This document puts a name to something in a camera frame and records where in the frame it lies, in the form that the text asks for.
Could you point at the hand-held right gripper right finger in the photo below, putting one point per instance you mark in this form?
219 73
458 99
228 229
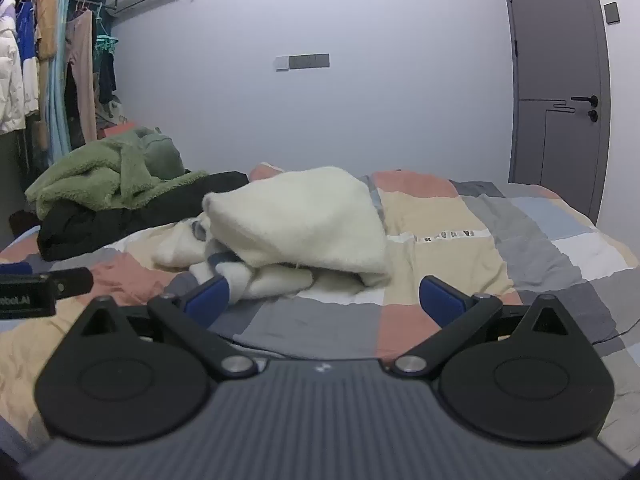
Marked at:
440 302

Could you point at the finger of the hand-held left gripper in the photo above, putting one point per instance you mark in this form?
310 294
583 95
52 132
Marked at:
15 268
70 281

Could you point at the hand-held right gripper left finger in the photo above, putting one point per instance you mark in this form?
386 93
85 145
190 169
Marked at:
207 300

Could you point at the cream fleece garment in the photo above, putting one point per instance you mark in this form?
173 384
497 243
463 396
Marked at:
300 220

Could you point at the teal clothes hangers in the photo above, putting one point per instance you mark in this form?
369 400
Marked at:
106 42

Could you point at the black garment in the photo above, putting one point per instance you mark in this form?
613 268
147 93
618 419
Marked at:
100 230

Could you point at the patchwork bed cover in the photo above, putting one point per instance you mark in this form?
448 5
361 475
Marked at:
440 215

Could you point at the green fleece garment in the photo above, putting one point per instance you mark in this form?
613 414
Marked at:
100 175

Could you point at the orange cloth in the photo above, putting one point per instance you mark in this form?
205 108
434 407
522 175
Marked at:
117 130

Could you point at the white puffer jacket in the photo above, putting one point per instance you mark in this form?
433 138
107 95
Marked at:
10 75

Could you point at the dark hanging garment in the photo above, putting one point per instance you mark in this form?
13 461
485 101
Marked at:
106 77

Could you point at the beige hanging garment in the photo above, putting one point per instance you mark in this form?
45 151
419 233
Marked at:
82 70

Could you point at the black door lock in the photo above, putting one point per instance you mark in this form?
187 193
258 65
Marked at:
593 116

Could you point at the tan hanging coat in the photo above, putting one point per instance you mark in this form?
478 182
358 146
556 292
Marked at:
46 25

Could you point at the grey door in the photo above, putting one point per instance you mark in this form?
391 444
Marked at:
555 60

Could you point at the grey wall switch panel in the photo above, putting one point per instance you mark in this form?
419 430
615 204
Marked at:
307 61

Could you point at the dark wall switch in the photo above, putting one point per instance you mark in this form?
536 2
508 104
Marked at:
611 12

